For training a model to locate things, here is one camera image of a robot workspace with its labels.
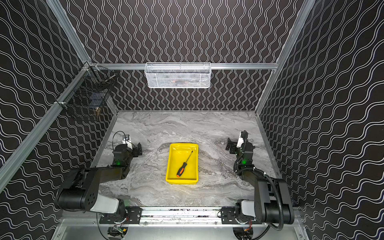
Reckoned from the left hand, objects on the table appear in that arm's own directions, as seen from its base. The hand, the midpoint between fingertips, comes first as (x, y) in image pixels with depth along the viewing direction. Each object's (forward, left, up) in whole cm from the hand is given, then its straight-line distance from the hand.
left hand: (136, 144), depth 93 cm
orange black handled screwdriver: (-12, -29, -6) cm, 32 cm away
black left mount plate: (-37, -6, -10) cm, 38 cm away
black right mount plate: (-36, -54, -9) cm, 65 cm away
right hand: (+3, -63, +2) cm, 63 cm away
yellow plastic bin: (0, -25, -10) cm, 27 cm away
